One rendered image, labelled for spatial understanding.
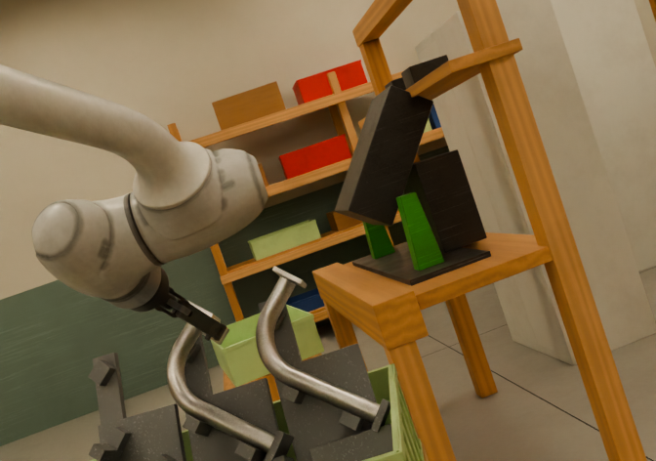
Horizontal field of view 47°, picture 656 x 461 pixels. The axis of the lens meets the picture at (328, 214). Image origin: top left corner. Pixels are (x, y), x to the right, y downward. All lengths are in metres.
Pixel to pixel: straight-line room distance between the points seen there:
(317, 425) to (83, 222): 0.54
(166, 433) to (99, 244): 0.49
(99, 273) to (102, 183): 6.24
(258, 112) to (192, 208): 5.76
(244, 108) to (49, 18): 2.02
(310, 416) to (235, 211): 0.45
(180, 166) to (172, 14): 6.50
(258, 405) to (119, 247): 0.46
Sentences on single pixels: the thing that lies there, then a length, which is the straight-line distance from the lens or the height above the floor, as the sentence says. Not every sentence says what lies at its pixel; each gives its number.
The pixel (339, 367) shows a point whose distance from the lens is 1.25.
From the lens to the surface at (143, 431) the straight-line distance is 1.35.
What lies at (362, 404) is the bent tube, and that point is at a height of 0.96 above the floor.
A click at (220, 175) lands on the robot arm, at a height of 1.36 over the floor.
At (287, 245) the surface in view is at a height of 0.88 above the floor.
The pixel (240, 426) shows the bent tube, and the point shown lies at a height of 0.99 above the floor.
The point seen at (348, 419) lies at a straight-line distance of 1.19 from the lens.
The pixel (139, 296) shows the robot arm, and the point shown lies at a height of 1.24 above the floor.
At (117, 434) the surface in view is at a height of 1.02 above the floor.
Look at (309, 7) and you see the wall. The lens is 7.44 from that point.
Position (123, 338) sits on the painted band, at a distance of 7.24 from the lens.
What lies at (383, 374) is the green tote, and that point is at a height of 0.95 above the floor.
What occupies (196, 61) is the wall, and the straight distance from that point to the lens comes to 7.26.
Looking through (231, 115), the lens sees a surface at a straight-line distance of 6.66.
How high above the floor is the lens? 1.31
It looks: 3 degrees down
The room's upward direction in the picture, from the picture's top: 19 degrees counter-clockwise
